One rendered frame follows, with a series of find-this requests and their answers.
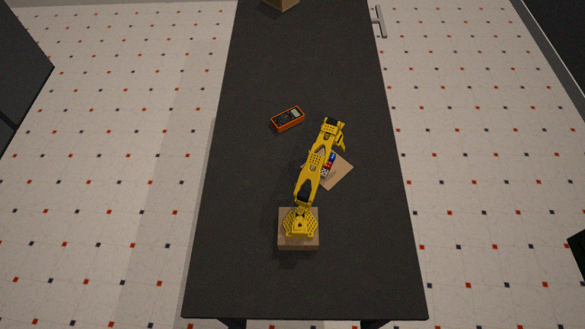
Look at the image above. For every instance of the orange digital multimeter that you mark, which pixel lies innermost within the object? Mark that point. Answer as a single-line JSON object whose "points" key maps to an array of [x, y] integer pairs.
{"points": [[286, 119]]}

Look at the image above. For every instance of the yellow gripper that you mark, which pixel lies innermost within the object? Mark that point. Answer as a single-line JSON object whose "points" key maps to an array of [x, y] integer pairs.
{"points": [[339, 139]]}

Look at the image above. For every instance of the peach flat mat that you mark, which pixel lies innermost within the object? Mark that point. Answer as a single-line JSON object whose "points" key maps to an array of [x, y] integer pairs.
{"points": [[338, 170]]}

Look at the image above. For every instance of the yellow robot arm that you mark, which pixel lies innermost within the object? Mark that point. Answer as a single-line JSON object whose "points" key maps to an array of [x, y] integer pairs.
{"points": [[302, 219]]}

